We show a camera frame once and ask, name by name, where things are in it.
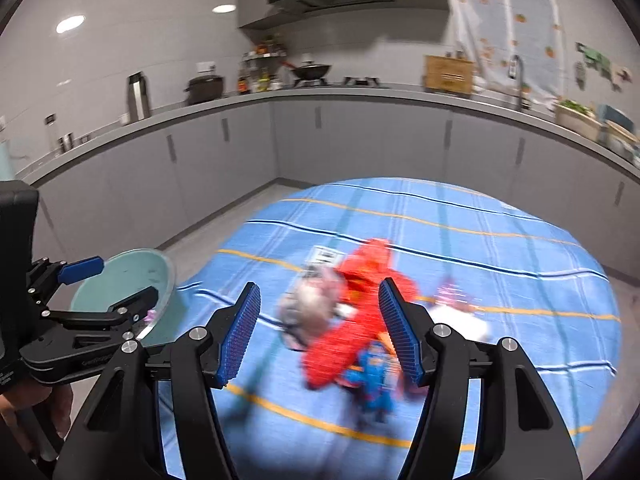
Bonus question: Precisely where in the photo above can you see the blue printed wrapper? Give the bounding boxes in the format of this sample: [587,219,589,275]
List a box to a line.
[350,340,401,423]

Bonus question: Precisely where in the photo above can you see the white sponge block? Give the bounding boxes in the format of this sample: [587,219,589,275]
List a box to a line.
[430,300,491,343]

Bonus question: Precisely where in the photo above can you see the green wall hook rack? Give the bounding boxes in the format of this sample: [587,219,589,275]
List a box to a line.
[575,42,633,92]

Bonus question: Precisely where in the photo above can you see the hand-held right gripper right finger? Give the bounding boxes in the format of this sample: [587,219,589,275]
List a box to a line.
[378,277,583,480]

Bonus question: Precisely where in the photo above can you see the pale green trash bin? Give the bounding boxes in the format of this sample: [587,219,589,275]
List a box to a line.
[69,249,177,348]

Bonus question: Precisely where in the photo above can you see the gas stove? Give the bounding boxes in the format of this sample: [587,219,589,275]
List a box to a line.
[292,76,383,88]

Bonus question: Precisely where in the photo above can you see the small black and white card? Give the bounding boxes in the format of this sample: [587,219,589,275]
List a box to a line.
[305,245,341,267]

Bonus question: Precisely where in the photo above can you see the black cooking pot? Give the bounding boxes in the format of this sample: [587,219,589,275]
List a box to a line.
[185,74,226,106]

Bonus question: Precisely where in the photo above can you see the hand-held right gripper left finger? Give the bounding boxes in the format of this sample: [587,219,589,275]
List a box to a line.
[52,282,262,480]

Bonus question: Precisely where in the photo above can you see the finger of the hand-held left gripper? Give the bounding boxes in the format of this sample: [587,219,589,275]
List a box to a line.
[42,285,158,333]
[26,256,105,306]

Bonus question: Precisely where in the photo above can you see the white plastic basin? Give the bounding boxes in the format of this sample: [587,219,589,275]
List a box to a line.
[554,102,603,142]

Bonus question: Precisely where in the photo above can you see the blue plaid tablecloth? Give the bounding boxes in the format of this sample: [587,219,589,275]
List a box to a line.
[160,176,623,480]

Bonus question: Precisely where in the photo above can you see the black kitchen faucet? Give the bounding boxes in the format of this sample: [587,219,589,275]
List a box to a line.
[509,55,532,111]

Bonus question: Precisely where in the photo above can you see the person's left hand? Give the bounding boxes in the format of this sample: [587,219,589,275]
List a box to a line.
[0,382,74,443]

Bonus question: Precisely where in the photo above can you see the white wrapper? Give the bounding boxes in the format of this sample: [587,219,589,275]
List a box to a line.
[277,265,351,351]

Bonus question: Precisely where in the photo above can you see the black wok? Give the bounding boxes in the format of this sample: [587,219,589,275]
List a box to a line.
[282,61,333,83]

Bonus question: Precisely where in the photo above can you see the white printed curtain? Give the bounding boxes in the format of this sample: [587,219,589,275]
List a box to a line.
[444,0,566,98]

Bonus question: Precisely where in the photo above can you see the grey kitchen base cabinets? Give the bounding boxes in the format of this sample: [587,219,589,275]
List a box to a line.
[20,85,640,281]

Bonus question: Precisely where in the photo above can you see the corner spice rack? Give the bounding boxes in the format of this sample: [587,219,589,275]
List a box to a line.
[240,40,288,93]

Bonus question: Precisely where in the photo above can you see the grey blue dish box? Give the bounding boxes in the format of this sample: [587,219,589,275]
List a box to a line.
[597,104,638,133]

